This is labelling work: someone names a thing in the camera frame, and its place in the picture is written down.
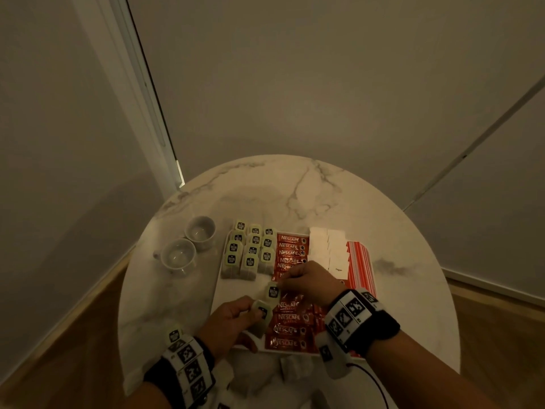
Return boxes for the person's left hand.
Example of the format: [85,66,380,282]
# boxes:
[197,295,265,359]

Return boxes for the person's right hand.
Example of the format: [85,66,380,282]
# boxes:
[278,260,348,310]

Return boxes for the person's left forearm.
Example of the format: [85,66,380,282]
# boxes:
[121,380,172,409]

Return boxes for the person's right forearm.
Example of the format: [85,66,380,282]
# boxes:
[365,331,505,409]

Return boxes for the white rectangular tray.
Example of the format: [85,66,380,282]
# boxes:
[210,231,380,359]

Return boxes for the pile of red coffee sachets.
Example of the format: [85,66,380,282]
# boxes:
[264,232,325,354]

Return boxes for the pile of white sugar packets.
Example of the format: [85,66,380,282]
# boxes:
[307,227,351,276]

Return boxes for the rows of green tea sachets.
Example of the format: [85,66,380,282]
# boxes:
[220,220,278,281]

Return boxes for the row of red striped packets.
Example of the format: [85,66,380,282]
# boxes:
[345,241,378,299]

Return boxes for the right wrist tracker band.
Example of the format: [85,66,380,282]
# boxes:
[314,288,401,380]

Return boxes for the wrist tracker band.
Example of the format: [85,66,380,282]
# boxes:
[144,334,218,409]
[314,288,401,380]

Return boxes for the white ceramic cup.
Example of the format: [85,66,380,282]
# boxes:
[153,238,198,276]
[184,215,217,252]

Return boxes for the left wrist tracker band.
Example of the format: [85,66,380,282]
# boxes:
[144,334,218,409]

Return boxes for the white paper packet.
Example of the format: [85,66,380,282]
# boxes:
[278,355,314,382]

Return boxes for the thin dark cable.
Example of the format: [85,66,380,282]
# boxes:
[346,363,391,409]

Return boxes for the white door frame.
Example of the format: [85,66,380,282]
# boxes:
[69,0,186,197]

